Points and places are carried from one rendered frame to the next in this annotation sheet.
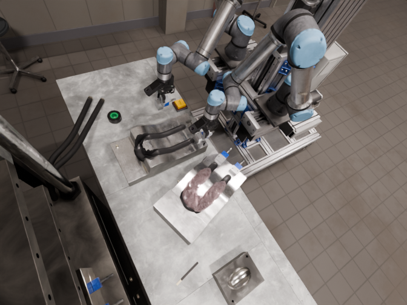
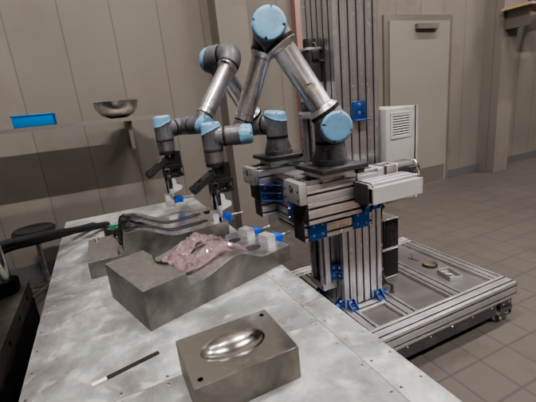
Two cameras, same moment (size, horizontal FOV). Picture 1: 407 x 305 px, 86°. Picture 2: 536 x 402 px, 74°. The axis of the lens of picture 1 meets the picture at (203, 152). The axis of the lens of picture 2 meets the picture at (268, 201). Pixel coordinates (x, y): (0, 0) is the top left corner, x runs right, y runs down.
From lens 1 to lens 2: 1.10 m
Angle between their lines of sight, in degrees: 49
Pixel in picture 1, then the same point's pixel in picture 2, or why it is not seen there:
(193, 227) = (158, 276)
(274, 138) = (415, 294)
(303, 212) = not seen: outside the picture
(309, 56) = (269, 24)
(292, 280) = (401, 378)
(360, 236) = not seen: outside the picture
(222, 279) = (190, 347)
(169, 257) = (103, 348)
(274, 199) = not seen: outside the picture
